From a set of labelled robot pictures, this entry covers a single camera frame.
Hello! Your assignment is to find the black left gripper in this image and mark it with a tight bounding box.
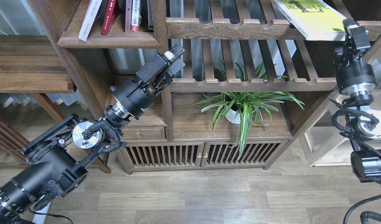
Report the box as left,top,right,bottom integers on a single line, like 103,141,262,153
136,44,186,95

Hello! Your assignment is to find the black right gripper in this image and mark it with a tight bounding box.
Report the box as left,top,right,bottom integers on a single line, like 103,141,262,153
334,18,371,72

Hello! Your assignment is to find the yellow green paperback book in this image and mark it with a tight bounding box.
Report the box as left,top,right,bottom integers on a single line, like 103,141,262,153
271,0,346,41

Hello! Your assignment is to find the red paperback book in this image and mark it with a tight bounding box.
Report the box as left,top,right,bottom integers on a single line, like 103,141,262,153
101,0,122,35

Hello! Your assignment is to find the white paperback book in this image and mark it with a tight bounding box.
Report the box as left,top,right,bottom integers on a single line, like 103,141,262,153
78,0,102,41

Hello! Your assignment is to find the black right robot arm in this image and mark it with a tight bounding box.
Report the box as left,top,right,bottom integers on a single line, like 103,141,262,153
331,18,381,224

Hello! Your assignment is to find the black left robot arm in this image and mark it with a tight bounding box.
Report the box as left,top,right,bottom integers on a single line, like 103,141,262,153
0,44,185,224

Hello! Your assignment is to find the red white upright book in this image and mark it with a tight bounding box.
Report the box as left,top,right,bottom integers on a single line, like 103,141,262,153
130,0,142,33

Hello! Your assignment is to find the dark green upright book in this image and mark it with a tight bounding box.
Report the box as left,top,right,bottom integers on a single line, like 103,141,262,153
147,0,154,31

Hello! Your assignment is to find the dark maroon upright book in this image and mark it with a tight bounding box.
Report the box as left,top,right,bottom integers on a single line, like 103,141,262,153
124,0,132,32

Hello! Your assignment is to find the dark wooden bookshelf cabinet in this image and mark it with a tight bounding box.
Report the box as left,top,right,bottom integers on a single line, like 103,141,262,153
28,0,336,172

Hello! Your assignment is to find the white plant pot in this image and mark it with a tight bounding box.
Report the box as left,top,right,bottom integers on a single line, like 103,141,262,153
223,102,241,124

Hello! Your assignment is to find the green spider plant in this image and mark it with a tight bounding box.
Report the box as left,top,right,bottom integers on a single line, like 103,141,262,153
189,59,305,160

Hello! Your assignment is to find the dark slatted wooden rack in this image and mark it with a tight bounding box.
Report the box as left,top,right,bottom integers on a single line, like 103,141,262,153
0,117,37,168

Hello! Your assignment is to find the white metal leg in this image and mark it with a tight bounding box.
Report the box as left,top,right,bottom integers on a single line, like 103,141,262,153
32,203,51,224

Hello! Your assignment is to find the light wooden shelf frame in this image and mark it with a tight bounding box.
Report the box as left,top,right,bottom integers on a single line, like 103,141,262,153
299,42,381,166

